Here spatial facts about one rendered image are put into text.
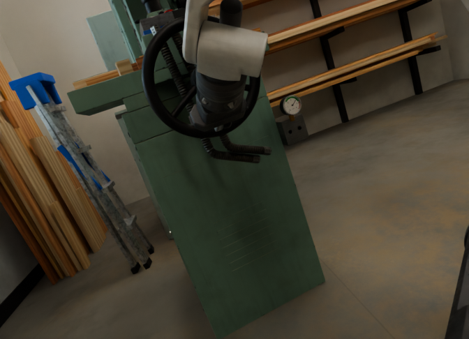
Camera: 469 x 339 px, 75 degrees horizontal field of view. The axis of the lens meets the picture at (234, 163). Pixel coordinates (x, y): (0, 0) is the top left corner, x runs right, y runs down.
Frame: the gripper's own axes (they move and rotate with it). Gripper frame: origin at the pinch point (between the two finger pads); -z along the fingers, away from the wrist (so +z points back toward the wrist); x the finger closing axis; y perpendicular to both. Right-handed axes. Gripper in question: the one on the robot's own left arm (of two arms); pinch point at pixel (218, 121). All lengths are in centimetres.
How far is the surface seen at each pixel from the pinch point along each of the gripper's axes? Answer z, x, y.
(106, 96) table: -14.3, -21.7, 25.6
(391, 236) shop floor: -61, 59, -46
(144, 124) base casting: -19.5, -15.1, 16.6
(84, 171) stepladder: -95, -51, 46
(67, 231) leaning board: -145, -84, 35
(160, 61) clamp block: -4.5, -5.3, 23.6
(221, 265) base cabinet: -45, -9, -27
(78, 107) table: -14.5, -29.4, 25.1
